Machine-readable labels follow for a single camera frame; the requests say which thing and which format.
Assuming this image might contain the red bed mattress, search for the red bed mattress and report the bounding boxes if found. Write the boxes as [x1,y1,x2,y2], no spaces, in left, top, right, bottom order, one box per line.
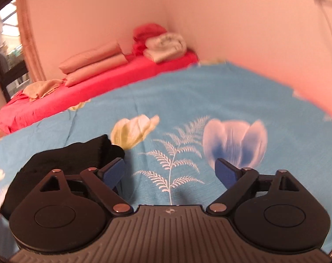
[0,51,199,135]

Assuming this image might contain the window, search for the window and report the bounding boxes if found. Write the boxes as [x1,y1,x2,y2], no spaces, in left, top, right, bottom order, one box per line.
[0,0,32,102]

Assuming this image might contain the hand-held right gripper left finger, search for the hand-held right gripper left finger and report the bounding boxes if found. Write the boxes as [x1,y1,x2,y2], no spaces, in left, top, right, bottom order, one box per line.
[31,157,134,216]

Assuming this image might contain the beige curtain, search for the beige curtain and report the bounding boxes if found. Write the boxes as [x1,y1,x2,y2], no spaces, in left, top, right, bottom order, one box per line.
[14,0,47,83]

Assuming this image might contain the red cloth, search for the red cloth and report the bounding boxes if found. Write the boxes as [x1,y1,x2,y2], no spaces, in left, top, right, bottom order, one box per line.
[132,23,168,57]

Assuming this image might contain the white folded blanket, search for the white folded blanket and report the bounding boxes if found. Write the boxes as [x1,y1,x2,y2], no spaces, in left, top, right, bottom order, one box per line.
[143,32,188,64]

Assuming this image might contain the pink pillow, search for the pink pillow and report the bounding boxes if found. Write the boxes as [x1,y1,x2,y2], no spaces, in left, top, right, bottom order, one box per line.
[64,54,129,87]
[59,41,122,74]

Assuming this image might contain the beige cloth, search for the beige cloth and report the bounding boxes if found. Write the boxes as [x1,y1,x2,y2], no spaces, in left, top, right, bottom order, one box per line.
[23,79,66,103]

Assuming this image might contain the black pants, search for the black pants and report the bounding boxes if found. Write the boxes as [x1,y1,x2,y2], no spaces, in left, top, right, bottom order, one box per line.
[0,134,126,220]

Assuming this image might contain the blue floral bed sheet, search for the blue floral bed sheet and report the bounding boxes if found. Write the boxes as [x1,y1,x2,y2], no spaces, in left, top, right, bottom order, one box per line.
[0,59,332,261]

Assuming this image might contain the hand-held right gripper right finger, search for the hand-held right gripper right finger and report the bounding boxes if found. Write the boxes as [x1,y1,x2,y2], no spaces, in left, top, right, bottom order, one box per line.
[206,158,309,216]

